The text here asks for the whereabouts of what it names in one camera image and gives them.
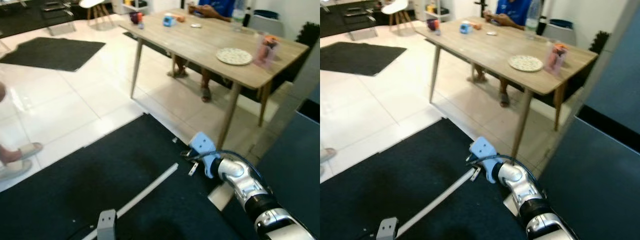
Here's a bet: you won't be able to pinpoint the dark blue fridge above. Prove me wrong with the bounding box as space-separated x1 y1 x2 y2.
537 0 640 240
250 37 321 240

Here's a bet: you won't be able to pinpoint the small black floor mat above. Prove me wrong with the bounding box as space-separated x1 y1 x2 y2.
320 41 407 77
0 37 106 72

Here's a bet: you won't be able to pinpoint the dark leafy plant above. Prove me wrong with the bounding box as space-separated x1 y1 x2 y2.
590 31 611 55
295 22 321 49

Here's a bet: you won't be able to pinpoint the round patterned plate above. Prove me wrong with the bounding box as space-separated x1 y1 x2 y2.
508 54 544 73
216 47 253 66

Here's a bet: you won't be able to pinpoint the white flat board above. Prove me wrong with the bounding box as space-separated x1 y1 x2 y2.
502 192 521 217
207 182 235 211

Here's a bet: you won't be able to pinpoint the clear plastic bottle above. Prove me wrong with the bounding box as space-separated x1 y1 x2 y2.
231 0 248 32
525 0 543 40

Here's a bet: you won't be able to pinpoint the light wooden dining table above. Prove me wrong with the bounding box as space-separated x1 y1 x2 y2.
416 18 599 160
120 13 310 151

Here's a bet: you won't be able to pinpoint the white chair with wooden legs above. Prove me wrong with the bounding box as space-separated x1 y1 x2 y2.
381 0 417 31
79 0 115 28

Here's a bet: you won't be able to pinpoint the long white strip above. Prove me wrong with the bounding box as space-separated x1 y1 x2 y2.
82 163 179 240
395 169 476 239

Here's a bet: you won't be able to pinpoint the seated person in blue shirt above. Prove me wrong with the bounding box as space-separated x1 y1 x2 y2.
172 0 237 103
470 0 534 108

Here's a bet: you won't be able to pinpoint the white shelf unit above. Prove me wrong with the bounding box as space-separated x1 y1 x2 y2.
112 0 151 16
415 0 452 23

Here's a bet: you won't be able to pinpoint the person's feet in beige sandals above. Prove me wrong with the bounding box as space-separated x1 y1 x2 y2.
0 142 44 182

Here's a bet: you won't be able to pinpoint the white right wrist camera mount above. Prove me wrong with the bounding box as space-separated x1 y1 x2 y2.
187 132 221 179
469 136 501 184

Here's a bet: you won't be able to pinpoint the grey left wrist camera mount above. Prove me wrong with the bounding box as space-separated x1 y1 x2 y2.
376 217 399 240
96 209 118 240

